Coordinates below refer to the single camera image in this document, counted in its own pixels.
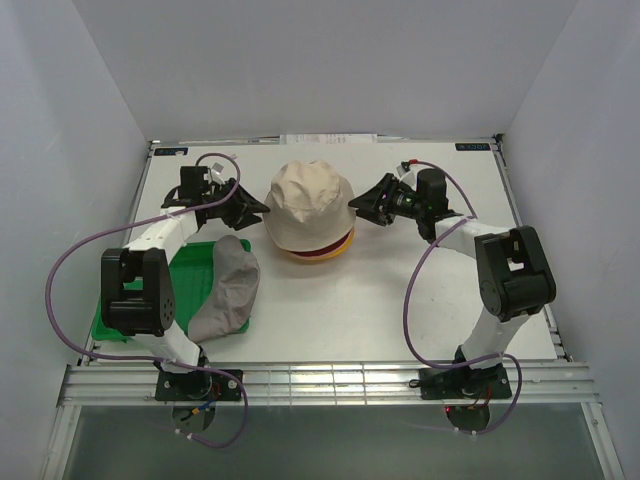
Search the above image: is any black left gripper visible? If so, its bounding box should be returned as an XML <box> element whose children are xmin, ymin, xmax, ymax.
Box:
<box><xmin>202</xmin><ymin>177</ymin><xmax>269</xmax><ymax>232</ymax></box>

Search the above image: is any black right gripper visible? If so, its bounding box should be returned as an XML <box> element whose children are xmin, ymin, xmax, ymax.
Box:
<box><xmin>347</xmin><ymin>173</ymin><xmax>425</xmax><ymax>227</ymax></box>

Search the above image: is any yellow bucket hat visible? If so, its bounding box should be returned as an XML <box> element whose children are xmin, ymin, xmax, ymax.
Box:
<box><xmin>287</xmin><ymin>251</ymin><xmax>340</xmax><ymax>262</ymax></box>

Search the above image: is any dark red bucket hat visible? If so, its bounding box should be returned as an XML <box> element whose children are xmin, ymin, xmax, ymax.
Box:
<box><xmin>290</xmin><ymin>240</ymin><xmax>339</xmax><ymax>259</ymax></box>

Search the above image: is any beige bucket hat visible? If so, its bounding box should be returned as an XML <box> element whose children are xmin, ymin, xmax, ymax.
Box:
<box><xmin>263</xmin><ymin>160</ymin><xmax>356</xmax><ymax>253</ymax></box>

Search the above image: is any grey bucket hat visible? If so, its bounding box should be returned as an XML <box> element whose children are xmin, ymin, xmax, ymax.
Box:
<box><xmin>187</xmin><ymin>235</ymin><xmax>261</xmax><ymax>344</ymax></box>

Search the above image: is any pink bucket hat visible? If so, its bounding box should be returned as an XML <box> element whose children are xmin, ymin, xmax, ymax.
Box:
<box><xmin>326</xmin><ymin>229</ymin><xmax>355</xmax><ymax>258</ymax></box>

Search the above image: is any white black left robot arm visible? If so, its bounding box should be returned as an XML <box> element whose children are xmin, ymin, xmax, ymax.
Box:
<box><xmin>101</xmin><ymin>166</ymin><xmax>269</xmax><ymax>400</ymax></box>

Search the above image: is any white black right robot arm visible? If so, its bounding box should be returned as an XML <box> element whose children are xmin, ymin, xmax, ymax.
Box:
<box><xmin>349</xmin><ymin>162</ymin><xmax>557</xmax><ymax>397</ymax></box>

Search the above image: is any green plastic bin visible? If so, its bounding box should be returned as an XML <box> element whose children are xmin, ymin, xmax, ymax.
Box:
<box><xmin>92</xmin><ymin>238</ymin><xmax>253</xmax><ymax>344</ymax></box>

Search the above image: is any left corner label sticker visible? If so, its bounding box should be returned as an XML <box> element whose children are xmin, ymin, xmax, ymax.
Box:
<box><xmin>153</xmin><ymin>147</ymin><xmax>188</xmax><ymax>156</ymax></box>

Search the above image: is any dark label sticker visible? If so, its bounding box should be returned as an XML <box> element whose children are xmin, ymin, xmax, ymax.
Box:
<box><xmin>454</xmin><ymin>142</ymin><xmax>491</xmax><ymax>152</ymax></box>

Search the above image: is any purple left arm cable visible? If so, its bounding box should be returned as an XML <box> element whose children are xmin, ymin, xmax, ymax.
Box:
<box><xmin>45</xmin><ymin>152</ymin><xmax>250</xmax><ymax>449</ymax></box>

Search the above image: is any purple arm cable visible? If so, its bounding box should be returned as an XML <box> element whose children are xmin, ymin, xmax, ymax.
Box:
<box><xmin>397</xmin><ymin>158</ymin><xmax>522</xmax><ymax>437</ymax></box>
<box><xmin>45</xmin><ymin>152</ymin><xmax>250</xmax><ymax>449</ymax></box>

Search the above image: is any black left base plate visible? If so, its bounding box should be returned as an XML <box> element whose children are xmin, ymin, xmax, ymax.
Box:
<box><xmin>154</xmin><ymin>369</ymin><xmax>244</xmax><ymax>402</ymax></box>

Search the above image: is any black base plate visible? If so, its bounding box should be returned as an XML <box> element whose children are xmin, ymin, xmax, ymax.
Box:
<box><xmin>154</xmin><ymin>369</ymin><xmax>244</xmax><ymax>402</ymax></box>
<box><xmin>409</xmin><ymin>365</ymin><xmax>512</xmax><ymax>400</ymax></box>

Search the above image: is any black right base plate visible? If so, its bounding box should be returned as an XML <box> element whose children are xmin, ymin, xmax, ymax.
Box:
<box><xmin>409</xmin><ymin>365</ymin><xmax>512</xmax><ymax>400</ymax></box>

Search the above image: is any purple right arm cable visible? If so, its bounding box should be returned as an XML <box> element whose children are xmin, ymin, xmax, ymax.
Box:
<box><xmin>397</xmin><ymin>158</ymin><xmax>522</xmax><ymax>437</ymax></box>

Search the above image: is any aluminium table frame rail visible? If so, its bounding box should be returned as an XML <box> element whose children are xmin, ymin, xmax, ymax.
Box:
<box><xmin>59</xmin><ymin>362</ymin><xmax>600</xmax><ymax>407</ymax></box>

